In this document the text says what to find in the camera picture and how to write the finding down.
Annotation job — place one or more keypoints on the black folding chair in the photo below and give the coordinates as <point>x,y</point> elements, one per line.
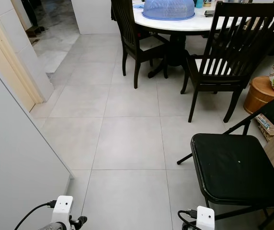
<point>235,167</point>

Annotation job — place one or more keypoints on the dark wooden dining chair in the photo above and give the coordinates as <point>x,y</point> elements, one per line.
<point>252,9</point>
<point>122,24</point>

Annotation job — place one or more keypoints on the round wooden stool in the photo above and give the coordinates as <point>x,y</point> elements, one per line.
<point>259,96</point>

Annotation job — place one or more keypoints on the white round dining table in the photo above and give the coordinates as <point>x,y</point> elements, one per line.
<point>185,24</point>

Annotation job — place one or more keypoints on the blue mesh food cover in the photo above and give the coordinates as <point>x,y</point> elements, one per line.
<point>168,9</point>

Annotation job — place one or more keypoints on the teal bottle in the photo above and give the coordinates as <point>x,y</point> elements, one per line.
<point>199,3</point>

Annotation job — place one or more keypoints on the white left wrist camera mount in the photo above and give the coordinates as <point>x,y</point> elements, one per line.
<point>62,207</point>

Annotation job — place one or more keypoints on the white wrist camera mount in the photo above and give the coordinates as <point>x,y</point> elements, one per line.
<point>205,219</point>
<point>62,207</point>

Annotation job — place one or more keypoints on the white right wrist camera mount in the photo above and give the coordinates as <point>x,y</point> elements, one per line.
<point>205,219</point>

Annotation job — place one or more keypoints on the beige wooden door frame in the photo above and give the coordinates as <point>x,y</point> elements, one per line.
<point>12,60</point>

